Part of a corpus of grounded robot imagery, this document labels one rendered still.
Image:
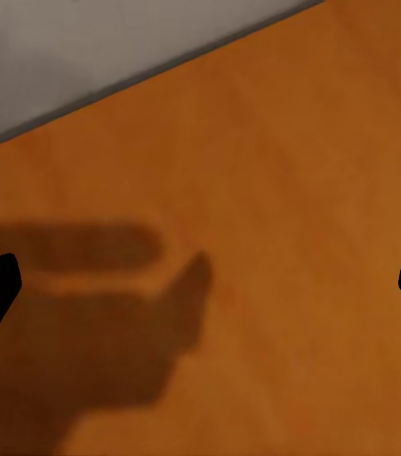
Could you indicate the cabinet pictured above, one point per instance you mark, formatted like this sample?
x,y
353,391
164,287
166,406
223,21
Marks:
x,y
210,258

